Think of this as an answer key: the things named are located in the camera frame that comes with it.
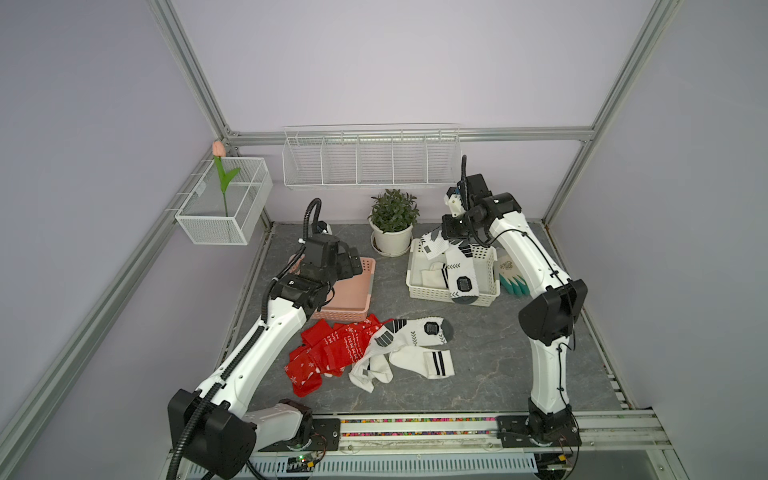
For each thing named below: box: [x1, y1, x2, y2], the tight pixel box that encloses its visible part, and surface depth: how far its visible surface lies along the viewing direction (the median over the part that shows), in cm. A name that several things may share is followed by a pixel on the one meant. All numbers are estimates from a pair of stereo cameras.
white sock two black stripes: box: [421, 262, 449, 289], surface depth 104 cm
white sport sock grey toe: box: [349, 316, 455, 393], surface depth 90 cm
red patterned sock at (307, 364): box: [284, 344, 344, 397], surface depth 84 cm
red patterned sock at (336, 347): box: [301, 314, 391, 377], surface depth 88 cm
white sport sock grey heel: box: [445, 241, 479, 305], surface depth 93 cm
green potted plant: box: [368, 188, 420, 234], surface depth 102 cm
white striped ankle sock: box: [389, 346, 455, 379], surface depth 87 cm
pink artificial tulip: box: [212, 140, 241, 217], surface depth 86 cm
